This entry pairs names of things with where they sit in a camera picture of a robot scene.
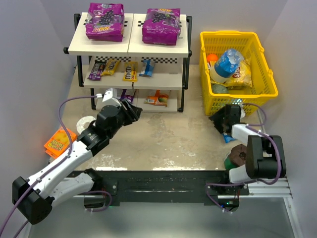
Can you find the orange white snack packet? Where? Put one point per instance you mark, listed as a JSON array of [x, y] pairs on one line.
[[157, 97]]

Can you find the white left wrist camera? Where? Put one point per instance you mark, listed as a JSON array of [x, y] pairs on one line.
[[109, 98]]

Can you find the white blue plastic bottle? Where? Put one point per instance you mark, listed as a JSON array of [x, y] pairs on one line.
[[226, 65]]

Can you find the small yellow M&M's packet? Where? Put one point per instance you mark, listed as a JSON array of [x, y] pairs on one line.
[[130, 71]]

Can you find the white toilet paper roll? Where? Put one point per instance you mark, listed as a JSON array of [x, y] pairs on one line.
[[83, 123]]

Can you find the purple M&M's candy bag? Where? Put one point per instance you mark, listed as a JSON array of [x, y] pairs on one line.
[[98, 67]]

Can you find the yellow M&M's candy bag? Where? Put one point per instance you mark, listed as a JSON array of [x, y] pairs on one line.
[[110, 67]]

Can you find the orange snack box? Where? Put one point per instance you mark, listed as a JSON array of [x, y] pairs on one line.
[[57, 144]]

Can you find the brown green tape roll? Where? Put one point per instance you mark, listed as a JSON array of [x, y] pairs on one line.
[[236, 157]]

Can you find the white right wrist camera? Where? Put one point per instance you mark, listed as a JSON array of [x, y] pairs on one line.
[[243, 114]]

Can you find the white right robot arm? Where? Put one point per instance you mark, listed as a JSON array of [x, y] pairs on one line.
[[262, 156]]

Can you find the white three-tier shelf rack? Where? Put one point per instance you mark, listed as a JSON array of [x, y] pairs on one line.
[[157, 75]]

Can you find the green round object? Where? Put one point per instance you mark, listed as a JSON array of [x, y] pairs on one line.
[[219, 89]]

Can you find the blue white snack box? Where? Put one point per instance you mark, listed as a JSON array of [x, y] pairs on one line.
[[147, 68]]

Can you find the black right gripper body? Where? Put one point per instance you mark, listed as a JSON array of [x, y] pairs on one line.
[[223, 119]]

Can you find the magenta grape candy bag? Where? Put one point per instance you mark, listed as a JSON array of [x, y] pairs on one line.
[[161, 26], [105, 22]]

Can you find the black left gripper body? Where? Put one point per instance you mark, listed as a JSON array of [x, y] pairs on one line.
[[129, 112]]

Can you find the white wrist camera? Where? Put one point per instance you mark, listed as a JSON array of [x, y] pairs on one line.
[[109, 98], [243, 114]]

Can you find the yellow plastic shopping basket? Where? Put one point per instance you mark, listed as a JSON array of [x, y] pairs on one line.
[[249, 45]]

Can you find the yellow chips bag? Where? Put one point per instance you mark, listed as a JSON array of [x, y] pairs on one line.
[[242, 77]]

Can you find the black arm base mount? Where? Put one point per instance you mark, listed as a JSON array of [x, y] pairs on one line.
[[207, 187]]

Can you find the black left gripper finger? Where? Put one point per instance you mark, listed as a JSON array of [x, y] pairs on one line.
[[133, 111], [129, 121]]

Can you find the blue white snack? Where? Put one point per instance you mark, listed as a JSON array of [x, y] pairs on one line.
[[227, 138]]

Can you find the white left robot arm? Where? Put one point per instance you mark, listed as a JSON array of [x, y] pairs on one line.
[[36, 196]]

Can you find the purple pink candy bag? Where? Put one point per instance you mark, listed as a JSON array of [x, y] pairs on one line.
[[128, 94]]

